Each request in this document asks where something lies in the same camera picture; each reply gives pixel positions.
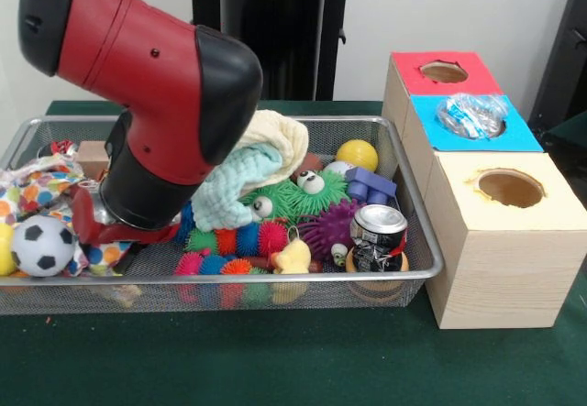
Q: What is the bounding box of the green spiky toy with eyes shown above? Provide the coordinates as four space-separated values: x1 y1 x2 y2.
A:
240 170 352 224

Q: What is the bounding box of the mint waffle cloth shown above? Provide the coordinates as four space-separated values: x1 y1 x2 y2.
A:
190 144 283 233

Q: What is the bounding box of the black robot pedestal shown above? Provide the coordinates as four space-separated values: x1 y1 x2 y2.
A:
176 0 371 102

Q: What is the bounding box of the black chair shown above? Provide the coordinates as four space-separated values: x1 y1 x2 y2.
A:
526 0 587 150

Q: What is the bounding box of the small soccer ball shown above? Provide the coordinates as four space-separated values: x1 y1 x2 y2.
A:
11 214 77 278

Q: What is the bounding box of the smooth yellow ball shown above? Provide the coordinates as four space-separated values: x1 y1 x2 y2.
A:
336 138 380 172

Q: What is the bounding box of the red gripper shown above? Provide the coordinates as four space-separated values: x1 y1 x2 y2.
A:
72 188 181 246

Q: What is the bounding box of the purple spiky ball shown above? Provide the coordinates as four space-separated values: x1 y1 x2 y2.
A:
297 198 368 254

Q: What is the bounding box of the dark green side table cloth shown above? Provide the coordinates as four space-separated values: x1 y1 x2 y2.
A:
543 112 587 159

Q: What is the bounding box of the black and white can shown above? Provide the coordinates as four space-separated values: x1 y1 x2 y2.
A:
349 203 409 273

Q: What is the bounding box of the shallow wire mesh bin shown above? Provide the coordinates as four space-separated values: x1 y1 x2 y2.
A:
0 115 447 318

